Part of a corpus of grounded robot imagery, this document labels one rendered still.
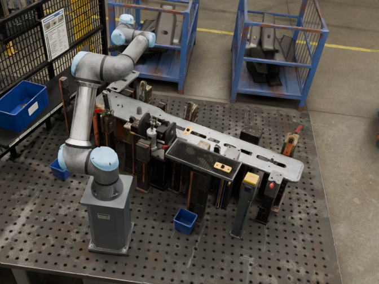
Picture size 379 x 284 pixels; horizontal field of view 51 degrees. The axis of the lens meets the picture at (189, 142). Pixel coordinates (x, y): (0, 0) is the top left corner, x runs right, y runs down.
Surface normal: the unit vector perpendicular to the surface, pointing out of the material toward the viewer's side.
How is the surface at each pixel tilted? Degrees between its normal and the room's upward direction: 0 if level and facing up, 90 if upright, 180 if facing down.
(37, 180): 0
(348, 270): 0
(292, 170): 0
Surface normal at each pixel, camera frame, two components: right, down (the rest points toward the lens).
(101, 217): -0.11, 0.66
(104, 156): 0.21, -0.71
